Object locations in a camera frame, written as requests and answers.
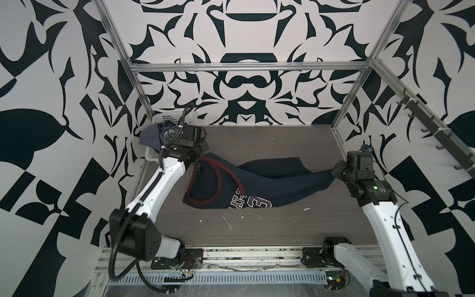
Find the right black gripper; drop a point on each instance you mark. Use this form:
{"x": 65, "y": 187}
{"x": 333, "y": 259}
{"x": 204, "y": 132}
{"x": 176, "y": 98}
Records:
{"x": 337, "y": 171}

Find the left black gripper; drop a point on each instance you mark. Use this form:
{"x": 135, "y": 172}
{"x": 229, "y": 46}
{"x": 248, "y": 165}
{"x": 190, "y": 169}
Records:
{"x": 203, "y": 148}

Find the navy tank top red trim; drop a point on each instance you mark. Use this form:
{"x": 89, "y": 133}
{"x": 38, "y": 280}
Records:
{"x": 265, "y": 183}

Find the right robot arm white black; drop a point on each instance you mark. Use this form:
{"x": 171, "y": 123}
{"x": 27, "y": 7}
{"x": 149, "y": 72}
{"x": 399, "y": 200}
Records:
{"x": 404, "y": 274}

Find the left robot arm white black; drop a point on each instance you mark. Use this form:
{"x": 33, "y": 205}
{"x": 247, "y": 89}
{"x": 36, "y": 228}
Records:
{"x": 133, "y": 230}

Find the grey blue printed tank top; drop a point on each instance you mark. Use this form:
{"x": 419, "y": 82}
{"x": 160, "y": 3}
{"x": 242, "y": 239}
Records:
{"x": 154, "y": 138}

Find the white plastic laundry basket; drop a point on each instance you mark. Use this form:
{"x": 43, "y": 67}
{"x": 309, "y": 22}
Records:
{"x": 167, "y": 119}

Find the small green circuit board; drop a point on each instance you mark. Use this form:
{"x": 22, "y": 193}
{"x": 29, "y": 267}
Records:
{"x": 337, "y": 280}

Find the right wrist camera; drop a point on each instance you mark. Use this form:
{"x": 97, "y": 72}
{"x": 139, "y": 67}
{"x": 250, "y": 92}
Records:
{"x": 366, "y": 148}

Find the black wall hook rack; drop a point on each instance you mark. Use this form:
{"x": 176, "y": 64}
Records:
{"x": 435, "y": 127}

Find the aluminium frame enclosure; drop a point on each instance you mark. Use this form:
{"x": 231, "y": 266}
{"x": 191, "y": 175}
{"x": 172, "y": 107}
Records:
{"x": 373, "y": 63}

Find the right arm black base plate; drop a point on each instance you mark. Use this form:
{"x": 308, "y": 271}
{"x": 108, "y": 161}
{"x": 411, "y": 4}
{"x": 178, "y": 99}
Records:
{"x": 316, "y": 257}

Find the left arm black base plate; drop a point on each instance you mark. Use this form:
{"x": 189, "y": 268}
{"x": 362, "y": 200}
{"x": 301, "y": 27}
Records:
{"x": 186, "y": 258}

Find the white slotted cable duct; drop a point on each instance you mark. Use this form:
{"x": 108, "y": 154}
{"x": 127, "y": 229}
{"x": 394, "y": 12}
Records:
{"x": 241, "y": 278}

